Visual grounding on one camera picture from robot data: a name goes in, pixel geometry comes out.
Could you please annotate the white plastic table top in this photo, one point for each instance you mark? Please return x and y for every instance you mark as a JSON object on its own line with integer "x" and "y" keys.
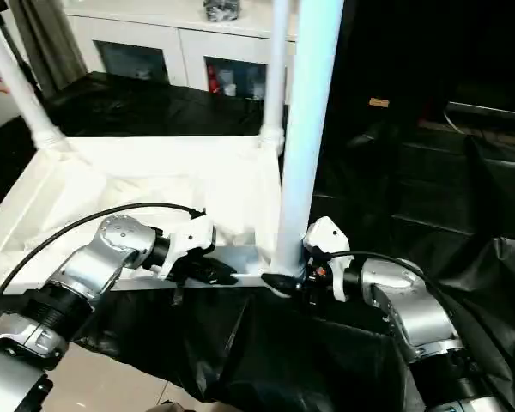
{"x": 111, "y": 163}

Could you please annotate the dark rounded object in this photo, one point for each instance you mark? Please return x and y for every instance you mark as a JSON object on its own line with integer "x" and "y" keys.
{"x": 171, "y": 405}

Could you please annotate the dark grey curtain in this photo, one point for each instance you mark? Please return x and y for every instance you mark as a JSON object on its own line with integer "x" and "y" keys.
{"x": 51, "y": 43}

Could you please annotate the black mat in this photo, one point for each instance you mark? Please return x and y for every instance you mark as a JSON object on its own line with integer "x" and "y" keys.
{"x": 154, "y": 107}

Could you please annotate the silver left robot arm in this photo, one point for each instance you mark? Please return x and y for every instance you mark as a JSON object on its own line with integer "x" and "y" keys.
{"x": 94, "y": 257}

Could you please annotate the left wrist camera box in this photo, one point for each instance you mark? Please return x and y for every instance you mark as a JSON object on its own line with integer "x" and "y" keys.
{"x": 193, "y": 236}

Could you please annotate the white cabinet with glass doors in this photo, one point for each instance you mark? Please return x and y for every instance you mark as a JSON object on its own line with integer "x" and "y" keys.
{"x": 180, "y": 43}

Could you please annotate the dark long metal bar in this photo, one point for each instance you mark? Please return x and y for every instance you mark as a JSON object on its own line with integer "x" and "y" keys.
{"x": 489, "y": 111}

